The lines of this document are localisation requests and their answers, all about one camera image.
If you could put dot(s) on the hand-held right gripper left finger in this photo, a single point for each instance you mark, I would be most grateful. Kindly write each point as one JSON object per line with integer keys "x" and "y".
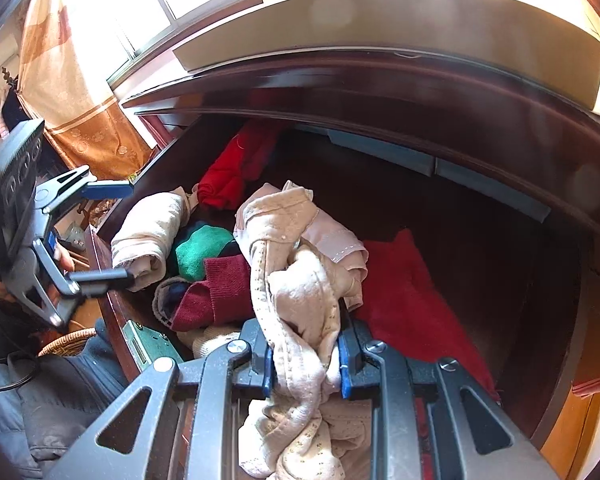
{"x": 267, "y": 375}

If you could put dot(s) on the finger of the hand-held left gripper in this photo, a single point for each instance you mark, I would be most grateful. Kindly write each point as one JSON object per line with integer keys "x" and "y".
{"x": 105, "y": 276}
{"x": 110, "y": 190}

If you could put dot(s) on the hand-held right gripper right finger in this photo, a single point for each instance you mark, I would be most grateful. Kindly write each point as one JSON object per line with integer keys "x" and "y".
{"x": 345, "y": 375}

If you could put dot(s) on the beige underwear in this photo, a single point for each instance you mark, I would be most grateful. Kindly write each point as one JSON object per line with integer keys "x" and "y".
{"x": 145, "y": 240}

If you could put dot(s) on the green sock roll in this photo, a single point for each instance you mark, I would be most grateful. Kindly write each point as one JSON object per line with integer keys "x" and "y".
{"x": 200, "y": 252}

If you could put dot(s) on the large red underwear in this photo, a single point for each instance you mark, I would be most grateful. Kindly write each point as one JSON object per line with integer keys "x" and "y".
{"x": 410, "y": 300}

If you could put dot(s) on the cream dotted underwear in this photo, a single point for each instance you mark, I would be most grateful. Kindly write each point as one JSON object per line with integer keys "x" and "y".
{"x": 300, "y": 280}

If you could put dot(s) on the maroon underwear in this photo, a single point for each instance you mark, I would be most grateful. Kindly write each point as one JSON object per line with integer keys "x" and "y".
{"x": 220, "y": 285}

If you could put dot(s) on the bright red sock roll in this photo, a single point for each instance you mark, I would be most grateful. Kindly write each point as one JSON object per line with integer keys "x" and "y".
{"x": 220, "y": 175}

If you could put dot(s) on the cardboard box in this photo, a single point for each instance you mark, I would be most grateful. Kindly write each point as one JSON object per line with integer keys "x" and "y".
{"x": 380, "y": 25}

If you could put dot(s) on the metal drawer lock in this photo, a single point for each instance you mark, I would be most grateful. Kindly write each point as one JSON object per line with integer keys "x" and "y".
{"x": 142, "y": 347}

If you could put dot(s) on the person's left hand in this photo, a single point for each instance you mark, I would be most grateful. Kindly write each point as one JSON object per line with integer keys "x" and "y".
{"x": 64, "y": 260}

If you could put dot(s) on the hanging clothes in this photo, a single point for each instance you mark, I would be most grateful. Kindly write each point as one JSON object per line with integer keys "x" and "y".
{"x": 10, "y": 105}

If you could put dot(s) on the orange patterned curtain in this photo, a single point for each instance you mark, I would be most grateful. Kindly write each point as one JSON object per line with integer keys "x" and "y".
{"x": 75, "y": 90}

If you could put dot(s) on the person's dark padded jacket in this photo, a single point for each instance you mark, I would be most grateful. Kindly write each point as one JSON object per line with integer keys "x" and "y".
{"x": 40, "y": 410}

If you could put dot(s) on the sliding window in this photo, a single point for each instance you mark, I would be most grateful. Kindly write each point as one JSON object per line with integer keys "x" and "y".
{"x": 155, "y": 15}

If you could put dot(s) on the dark wooden dresser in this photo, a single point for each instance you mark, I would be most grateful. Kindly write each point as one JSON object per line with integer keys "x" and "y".
{"x": 330, "y": 75}

